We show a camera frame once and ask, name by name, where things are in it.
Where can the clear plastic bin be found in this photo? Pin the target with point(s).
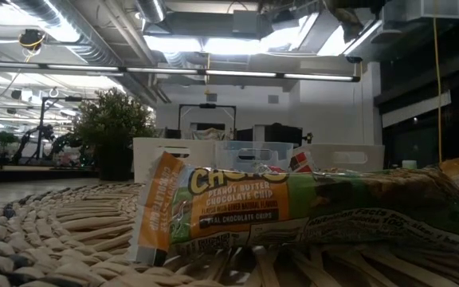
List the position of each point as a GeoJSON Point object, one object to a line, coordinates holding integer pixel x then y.
{"type": "Point", "coordinates": [229, 153]}

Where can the white plastic bin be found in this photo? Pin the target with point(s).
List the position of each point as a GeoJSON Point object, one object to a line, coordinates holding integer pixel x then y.
{"type": "Point", "coordinates": [205, 157]}

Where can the long white light bar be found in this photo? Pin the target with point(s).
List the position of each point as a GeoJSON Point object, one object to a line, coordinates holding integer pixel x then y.
{"type": "Point", "coordinates": [237, 73]}

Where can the green artificial potted plant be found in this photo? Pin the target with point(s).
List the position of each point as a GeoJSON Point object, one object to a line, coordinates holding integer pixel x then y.
{"type": "Point", "coordinates": [110, 119]}

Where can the grey plastic bin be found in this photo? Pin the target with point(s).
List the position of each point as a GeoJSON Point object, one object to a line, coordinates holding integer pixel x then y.
{"type": "Point", "coordinates": [365, 159]}

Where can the black robot rig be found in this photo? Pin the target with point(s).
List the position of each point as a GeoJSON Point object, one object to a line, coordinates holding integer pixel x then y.
{"type": "Point", "coordinates": [42, 131]}

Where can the round woven straw placemat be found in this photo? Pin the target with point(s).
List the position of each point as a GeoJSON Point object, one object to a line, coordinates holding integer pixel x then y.
{"type": "Point", "coordinates": [54, 239]}

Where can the small green plant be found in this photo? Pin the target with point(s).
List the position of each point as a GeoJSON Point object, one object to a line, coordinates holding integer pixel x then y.
{"type": "Point", "coordinates": [4, 139]}

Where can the black rig frame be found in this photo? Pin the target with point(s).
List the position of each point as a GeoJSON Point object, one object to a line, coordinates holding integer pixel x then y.
{"type": "Point", "coordinates": [207, 106]}

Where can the silver ventilation duct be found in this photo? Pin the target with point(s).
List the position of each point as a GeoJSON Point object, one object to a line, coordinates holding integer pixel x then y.
{"type": "Point", "coordinates": [151, 10]}
{"type": "Point", "coordinates": [74, 40]}

